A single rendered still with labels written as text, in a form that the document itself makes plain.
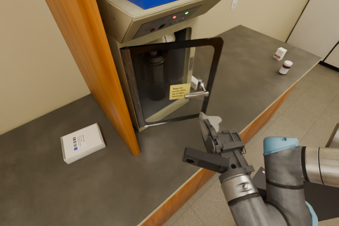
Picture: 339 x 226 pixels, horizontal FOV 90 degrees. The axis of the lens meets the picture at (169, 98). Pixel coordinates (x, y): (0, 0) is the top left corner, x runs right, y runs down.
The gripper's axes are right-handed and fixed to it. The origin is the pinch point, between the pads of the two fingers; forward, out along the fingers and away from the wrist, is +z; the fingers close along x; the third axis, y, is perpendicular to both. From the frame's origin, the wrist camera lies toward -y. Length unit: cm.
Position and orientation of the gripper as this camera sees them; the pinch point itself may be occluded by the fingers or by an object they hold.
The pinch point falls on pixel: (200, 116)
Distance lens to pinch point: 55.7
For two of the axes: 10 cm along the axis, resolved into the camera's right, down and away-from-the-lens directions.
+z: -2.1, -7.2, 6.6
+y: 9.8, -1.5, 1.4
